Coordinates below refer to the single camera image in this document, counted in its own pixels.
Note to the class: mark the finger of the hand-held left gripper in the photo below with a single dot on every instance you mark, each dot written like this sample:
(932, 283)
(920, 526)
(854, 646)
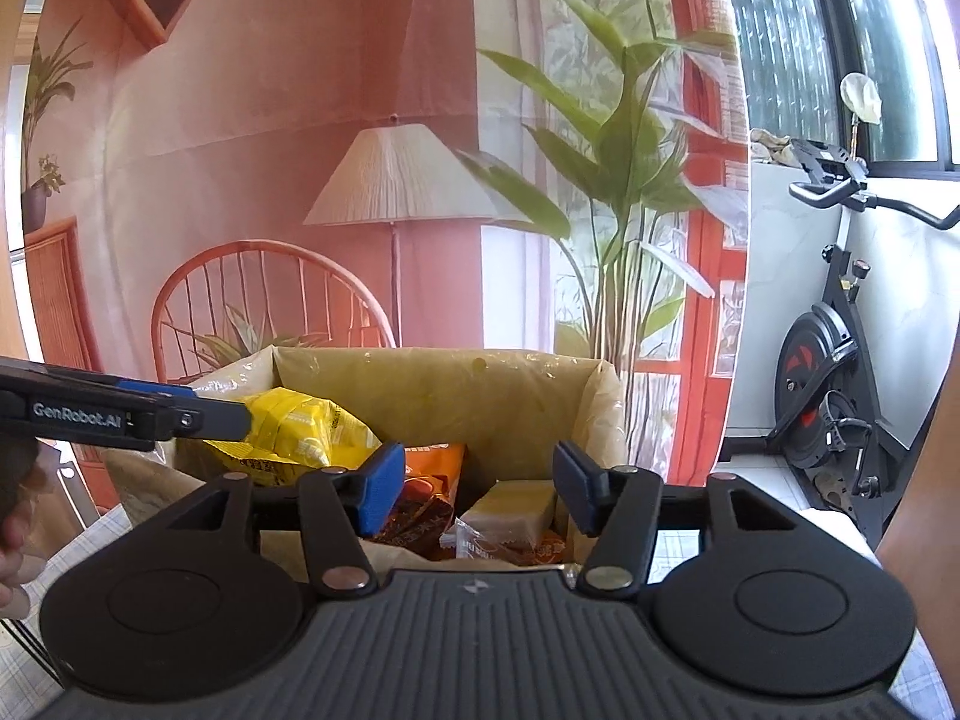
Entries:
(225, 420)
(157, 390)

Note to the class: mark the white hanging pouch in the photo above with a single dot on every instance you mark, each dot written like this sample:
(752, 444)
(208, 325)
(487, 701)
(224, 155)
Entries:
(861, 94)

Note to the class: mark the person's left hand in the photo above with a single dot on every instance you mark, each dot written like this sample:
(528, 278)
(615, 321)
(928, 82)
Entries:
(15, 540)

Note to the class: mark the crumpled pale cloth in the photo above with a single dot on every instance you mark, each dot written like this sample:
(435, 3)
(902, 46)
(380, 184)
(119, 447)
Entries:
(769, 144)

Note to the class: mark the brown wooden door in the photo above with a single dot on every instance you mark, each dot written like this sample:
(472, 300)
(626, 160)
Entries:
(930, 540)

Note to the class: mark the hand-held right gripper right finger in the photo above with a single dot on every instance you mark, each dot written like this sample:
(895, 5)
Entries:
(581, 491)

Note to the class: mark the dark framed window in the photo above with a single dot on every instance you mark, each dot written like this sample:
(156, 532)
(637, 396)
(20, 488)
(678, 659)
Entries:
(787, 37)

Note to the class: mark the printed room wall backdrop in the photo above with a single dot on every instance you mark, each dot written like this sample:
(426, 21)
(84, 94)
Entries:
(262, 127)

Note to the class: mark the cardboard box with plastic liner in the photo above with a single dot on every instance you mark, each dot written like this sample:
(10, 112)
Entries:
(450, 390)

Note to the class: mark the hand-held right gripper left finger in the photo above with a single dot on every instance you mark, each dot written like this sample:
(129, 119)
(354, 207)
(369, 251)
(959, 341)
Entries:
(382, 487)

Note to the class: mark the brown orange chip packet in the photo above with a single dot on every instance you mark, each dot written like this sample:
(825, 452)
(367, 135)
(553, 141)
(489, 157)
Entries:
(427, 510)

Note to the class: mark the yellow snack packet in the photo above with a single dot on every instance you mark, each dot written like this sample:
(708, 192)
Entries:
(300, 427)

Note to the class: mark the black exercise bike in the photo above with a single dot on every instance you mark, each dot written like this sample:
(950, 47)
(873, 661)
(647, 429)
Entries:
(817, 360)

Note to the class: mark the clear packet of pale cake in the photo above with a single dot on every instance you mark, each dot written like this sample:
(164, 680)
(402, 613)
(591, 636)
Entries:
(510, 506)

